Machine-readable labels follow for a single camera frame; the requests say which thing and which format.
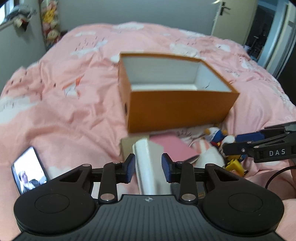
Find pink patterned duvet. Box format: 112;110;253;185
1;22;295;240

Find cream room door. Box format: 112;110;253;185
211;0;258;45

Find dog plush with blue hat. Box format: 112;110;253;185
204;126;235;149

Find yellow toy figure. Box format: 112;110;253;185
224;155;247;177

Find hanging plush toy stack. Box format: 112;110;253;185
39;0;61;50

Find orange cardboard storage box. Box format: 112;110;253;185
118;53;239;133

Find black cable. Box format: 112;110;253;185
264;165;296;189

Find pink wallet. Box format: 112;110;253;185
149;133;199;162

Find white pink rabbit plush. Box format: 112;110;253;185
190;138;225;168

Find smartphone with lit screen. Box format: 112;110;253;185
11;146;50;195

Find white rectangular box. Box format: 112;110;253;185
132;138;171;195

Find plush toys on windowsill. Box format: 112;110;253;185
6;4;37;32

